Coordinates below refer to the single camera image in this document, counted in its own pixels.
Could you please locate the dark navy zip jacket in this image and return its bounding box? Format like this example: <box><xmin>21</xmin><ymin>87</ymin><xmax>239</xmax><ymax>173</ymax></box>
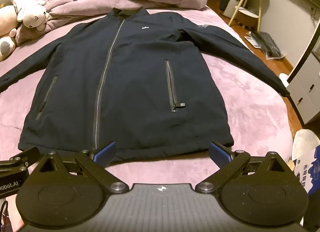
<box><xmin>0</xmin><ymin>7</ymin><xmax>291</xmax><ymax>165</ymax></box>

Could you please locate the cream plush toy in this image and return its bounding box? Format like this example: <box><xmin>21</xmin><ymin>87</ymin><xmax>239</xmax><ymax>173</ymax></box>
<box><xmin>0</xmin><ymin>4</ymin><xmax>19</xmax><ymax>62</ymax></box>

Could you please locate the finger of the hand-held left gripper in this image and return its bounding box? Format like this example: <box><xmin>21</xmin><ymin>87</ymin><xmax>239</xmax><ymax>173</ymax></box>
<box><xmin>9</xmin><ymin>147</ymin><xmax>40</xmax><ymax>171</ymax></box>

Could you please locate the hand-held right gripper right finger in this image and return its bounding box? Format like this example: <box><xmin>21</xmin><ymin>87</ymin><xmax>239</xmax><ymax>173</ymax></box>
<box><xmin>195</xmin><ymin>141</ymin><xmax>292</xmax><ymax>195</ymax></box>

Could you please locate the white slipper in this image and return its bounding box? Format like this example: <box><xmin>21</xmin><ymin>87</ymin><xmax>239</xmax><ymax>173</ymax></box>
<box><xmin>278</xmin><ymin>72</ymin><xmax>291</xmax><ymax>85</ymax></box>

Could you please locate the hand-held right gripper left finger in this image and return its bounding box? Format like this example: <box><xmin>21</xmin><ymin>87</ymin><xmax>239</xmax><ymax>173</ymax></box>
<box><xmin>30</xmin><ymin>141</ymin><xmax>128</xmax><ymax>195</ymax></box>

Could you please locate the blue and white printed box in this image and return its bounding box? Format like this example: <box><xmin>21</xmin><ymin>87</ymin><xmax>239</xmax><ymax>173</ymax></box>
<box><xmin>291</xmin><ymin>144</ymin><xmax>320</xmax><ymax>197</ymax></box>

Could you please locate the white fluffy cloth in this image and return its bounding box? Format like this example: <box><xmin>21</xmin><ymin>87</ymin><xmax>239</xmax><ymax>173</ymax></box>
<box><xmin>292</xmin><ymin>129</ymin><xmax>320</xmax><ymax>164</ymax></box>

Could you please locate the white drawer cabinet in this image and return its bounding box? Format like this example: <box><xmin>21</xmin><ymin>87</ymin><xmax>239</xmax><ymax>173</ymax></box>
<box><xmin>286</xmin><ymin>14</ymin><xmax>320</xmax><ymax>125</ymax></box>

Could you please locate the black item in plastic bag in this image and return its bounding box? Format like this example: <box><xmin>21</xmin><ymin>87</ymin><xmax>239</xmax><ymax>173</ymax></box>
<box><xmin>244</xmin><ymin>30</ymin><xmax>287</xmax><ymax>60</ymax></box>

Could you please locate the white bin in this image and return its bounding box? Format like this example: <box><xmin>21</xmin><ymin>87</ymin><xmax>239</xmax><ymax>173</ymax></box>
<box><xmin>224</xmin><ymin>0</ymin><xmax>241</xmax><ymax>19</ymax></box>

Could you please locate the white sheep plush toy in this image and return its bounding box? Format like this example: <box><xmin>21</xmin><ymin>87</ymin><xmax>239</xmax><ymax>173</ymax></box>
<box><xmin>9</xmin><ymin>0</ymin><xmax>49</xmax><ymax>32</ymax></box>

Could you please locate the bed with pink sheet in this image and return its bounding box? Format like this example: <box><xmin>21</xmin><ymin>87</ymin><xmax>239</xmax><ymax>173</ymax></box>
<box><xmin>0</xmin><ymin>4</ymin><xmax>300</xmax><ymax>192</ymax></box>

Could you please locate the white wooden side table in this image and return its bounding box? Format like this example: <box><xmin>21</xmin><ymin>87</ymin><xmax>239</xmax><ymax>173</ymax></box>
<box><xmin>228</xmin><ymin>0</ymin><xmax>268</xmax><ymax>31</ymax></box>

